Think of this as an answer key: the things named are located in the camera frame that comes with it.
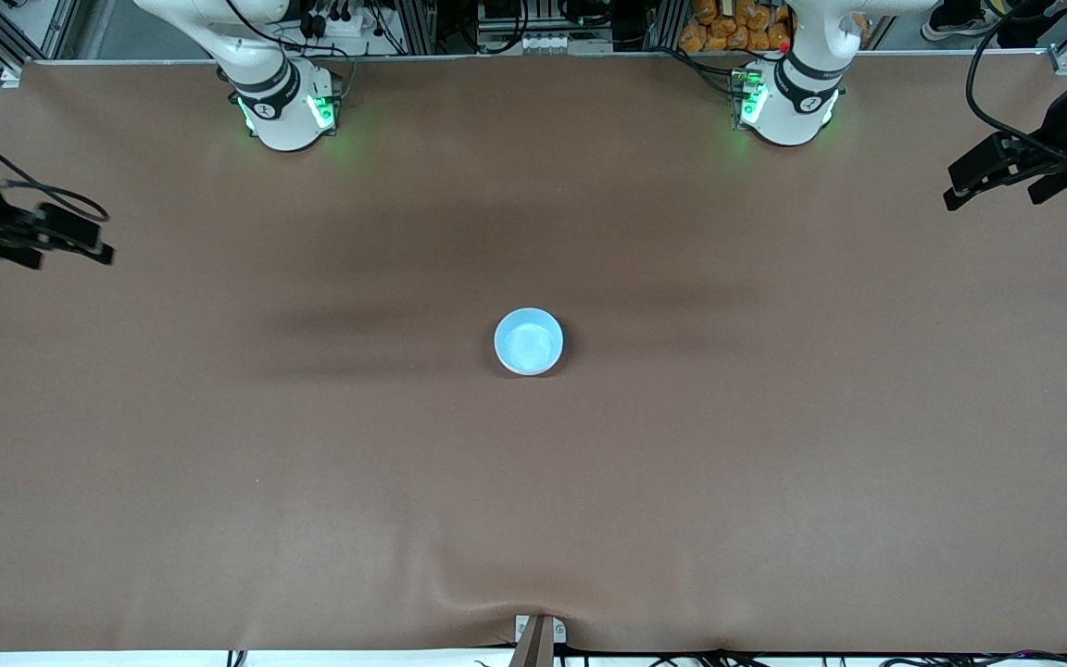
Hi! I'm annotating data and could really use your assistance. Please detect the camera mount post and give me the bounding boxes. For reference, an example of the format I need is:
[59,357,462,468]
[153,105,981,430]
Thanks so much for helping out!
[509,613,568,667]

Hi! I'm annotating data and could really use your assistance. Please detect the white power strip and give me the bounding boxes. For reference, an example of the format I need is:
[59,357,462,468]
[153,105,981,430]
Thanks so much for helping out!
[296,0,379,44]

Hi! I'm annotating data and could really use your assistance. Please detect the blue bowl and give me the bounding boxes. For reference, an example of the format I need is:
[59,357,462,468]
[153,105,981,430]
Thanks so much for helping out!
[494,308,565,377]

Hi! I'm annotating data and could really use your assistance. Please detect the person's shoe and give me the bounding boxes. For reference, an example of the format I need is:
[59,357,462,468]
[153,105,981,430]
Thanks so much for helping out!
[921,0,990,44]

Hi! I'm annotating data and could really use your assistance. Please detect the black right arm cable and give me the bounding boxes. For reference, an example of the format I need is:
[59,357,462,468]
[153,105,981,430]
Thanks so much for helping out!
[0,111,112,225]

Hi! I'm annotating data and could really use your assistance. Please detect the brown table mat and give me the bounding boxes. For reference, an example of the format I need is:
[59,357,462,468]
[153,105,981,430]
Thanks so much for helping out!
[0,54,1067,655]

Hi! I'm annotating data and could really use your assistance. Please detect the orange snack packets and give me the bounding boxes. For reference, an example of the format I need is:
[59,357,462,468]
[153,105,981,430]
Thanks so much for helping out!
[678,0,794,53]

